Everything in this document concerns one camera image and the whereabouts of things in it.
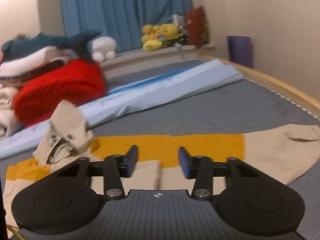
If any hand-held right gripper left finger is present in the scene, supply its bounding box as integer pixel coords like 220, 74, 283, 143
54, 145, 139, 201

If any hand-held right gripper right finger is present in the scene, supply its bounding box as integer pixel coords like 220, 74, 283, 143
177, 146, 260, 201

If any beige and yellow garment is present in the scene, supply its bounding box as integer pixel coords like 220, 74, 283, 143
2, 99, 320, 233

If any white folded clothes pile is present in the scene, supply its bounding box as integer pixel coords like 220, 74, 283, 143
0, 46, 75, 81

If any grey quilted mattress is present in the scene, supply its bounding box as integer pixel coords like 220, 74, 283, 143
0, 59, 320, 240

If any light blue bed sheet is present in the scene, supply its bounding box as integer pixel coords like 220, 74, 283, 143
0, 59, 244, 160

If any red fleece cloth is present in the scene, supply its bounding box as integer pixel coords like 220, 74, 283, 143
14, 58, 107, 128

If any yellow plush toy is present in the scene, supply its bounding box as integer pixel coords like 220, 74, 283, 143
156, 23, 180, 43
141, 24, 165, 52

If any white plush toy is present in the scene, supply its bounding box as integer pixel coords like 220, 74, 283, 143
90, 36, 117, 63

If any beige towel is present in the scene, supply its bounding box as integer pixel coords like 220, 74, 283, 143
0, 82, 25, 138

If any dark red plush toy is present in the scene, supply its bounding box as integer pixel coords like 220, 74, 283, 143
185, 6, 209, 47

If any teal shark plush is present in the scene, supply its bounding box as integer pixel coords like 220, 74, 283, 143
0, 30, 104, 63

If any blue curtain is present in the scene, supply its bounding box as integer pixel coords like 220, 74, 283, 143
59, 0, 193, 53

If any wooden bed frame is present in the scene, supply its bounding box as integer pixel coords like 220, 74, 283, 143
199, 55, 320, 117

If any yellow cable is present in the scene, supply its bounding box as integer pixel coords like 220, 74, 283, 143
6, 225, 23, 240

